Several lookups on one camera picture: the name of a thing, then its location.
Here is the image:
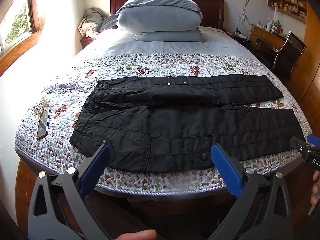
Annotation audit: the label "black smartphone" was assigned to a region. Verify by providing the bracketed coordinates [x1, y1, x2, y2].
[36, 108, 51, 140]

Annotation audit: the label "black metal chair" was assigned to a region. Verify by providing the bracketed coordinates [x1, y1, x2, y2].
[252, 30, 307, 77]

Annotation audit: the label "folded blue duvet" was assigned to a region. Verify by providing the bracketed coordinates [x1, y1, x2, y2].
[116, 0, 203, 34]

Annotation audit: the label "dark wooden headboard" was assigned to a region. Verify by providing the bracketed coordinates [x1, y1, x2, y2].
[110, 0, 225, 29]

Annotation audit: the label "pile of clothes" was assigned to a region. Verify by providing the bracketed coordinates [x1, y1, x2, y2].
[78, 7, 118, 38]

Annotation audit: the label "hanging white cables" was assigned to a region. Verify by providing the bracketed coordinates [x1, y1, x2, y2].
[237, 0, 252, 29]

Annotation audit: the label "person's right hand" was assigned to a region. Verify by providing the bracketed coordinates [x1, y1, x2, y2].
[310, 171, 319, 206]

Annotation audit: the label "wooden desk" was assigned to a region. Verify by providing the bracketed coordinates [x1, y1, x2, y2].
[249, 25, 285, 52]

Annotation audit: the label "person's left hand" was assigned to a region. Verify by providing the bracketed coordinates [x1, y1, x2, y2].
[115, 230, 157, 240]

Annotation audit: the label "wooden wall shelf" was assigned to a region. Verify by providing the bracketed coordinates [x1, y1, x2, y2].
[267, 0, 308, 24]

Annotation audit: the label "side wooden window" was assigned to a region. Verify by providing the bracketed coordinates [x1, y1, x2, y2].
[1, 0, 45, 74]

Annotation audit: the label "black padded pants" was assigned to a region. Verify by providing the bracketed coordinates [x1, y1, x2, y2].
[70, 74, 304, 173]

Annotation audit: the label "blue pillow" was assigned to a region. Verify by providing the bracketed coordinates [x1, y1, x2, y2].
[129, 29, 205, 42]

